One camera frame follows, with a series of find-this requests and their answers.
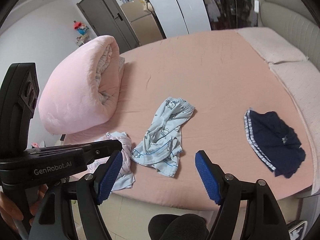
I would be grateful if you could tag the grey room door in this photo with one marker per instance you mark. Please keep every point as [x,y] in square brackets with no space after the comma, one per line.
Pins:
[107,18]

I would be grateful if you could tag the pink clothes pile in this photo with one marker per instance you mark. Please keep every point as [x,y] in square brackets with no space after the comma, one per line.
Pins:
[122,162]

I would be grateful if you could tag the white glossy wardrobe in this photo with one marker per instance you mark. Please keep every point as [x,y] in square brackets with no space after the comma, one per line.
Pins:
[181,17]

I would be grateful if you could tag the light blue cartoon pajama garment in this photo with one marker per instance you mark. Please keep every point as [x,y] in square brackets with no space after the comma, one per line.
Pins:
[162,143]

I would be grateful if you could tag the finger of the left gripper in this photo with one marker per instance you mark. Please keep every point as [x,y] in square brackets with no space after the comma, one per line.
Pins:
[99,150]

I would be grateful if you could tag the person's left hand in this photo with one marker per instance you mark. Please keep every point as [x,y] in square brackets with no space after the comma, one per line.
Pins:
[10,212]

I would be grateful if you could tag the pink-grey pillow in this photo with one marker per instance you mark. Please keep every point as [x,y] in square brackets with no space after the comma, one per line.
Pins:
[301,81]
[272,47]

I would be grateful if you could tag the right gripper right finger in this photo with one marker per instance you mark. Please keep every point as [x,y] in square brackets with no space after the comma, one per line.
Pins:
[263,218]

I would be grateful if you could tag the dark glass wardrobe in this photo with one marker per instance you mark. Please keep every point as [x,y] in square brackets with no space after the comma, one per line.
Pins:
[231,14]

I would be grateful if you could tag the rolled pink quilt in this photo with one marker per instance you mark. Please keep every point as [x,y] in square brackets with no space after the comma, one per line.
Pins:
[83,90]

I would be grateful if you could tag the far pink-grey pillow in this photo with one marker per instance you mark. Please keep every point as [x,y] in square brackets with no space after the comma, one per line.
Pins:
[272,47]

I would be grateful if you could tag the near pink-grey pillow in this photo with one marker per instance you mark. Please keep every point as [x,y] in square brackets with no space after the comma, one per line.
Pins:
[301,81]

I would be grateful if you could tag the navy striped shorts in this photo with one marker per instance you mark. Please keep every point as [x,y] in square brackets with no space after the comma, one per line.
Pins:
[274,142]

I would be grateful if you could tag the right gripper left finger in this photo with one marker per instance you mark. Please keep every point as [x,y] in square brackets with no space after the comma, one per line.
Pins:
[54,218]

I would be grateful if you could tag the pink bed sheet mattress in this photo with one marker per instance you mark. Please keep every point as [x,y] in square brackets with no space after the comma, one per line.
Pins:
[222,76]

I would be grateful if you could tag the beige cabinet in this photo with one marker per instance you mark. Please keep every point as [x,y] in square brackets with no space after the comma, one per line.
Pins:
[142,22]

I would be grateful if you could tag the grey-green padded headboard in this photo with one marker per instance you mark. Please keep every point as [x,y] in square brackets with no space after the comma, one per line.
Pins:
[292,20]

